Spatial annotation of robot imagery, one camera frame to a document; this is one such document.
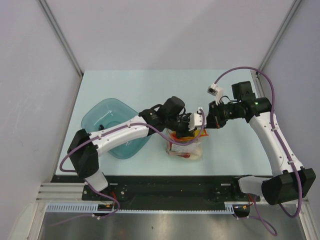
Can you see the teal transparent plastic tray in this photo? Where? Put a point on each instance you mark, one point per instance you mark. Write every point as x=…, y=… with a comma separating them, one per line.
x=109, y=113

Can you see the yellow banana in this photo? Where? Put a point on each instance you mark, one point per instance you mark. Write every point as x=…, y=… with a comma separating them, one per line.
x=193, y=135

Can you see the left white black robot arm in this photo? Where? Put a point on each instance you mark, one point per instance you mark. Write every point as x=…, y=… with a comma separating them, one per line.
x=85, y=148

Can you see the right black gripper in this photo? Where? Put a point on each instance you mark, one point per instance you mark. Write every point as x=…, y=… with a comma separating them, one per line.
x=214, y=119

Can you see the white slotted cable duct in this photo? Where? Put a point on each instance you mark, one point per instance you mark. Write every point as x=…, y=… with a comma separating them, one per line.
x=96, y=208

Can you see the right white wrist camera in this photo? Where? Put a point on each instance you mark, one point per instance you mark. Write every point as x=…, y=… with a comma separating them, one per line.
x=216, y=91

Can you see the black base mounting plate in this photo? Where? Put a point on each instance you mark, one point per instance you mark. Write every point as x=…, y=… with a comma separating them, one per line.
x=186, y=204

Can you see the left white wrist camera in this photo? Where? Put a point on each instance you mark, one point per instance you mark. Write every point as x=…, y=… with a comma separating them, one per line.
x=197, y=120

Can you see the right aluminium corner post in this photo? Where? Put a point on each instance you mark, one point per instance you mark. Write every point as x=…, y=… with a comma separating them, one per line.
x=284, y=26

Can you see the red cherry bunch with leaf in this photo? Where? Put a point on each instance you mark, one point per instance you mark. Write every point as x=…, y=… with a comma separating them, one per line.
x=178, y=150

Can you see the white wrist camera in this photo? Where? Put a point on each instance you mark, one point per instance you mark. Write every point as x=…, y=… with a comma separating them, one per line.
x=197, y=120
x=216, y=91

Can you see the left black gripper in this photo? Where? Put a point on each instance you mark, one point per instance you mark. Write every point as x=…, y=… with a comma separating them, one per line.
x=185, y=132

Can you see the aluminium corner post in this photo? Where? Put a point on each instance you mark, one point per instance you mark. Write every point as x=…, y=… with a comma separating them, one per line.
x=55, y=26
x=284, y=26

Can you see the left aluminium corner post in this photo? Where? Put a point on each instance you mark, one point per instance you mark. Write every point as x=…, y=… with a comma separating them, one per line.
x=55, y=26

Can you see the aluminium frame rail front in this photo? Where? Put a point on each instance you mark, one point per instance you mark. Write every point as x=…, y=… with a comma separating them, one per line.
x=60, y=192

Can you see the clear zip bag red zipper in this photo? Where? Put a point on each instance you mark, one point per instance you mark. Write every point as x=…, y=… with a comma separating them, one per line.
x=171, y=135

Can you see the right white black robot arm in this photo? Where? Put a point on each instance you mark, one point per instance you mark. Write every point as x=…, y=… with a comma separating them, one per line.
x=290, y=179

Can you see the green white lettuce head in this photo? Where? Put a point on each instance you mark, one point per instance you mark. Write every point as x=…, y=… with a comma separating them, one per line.
x=196, y=153

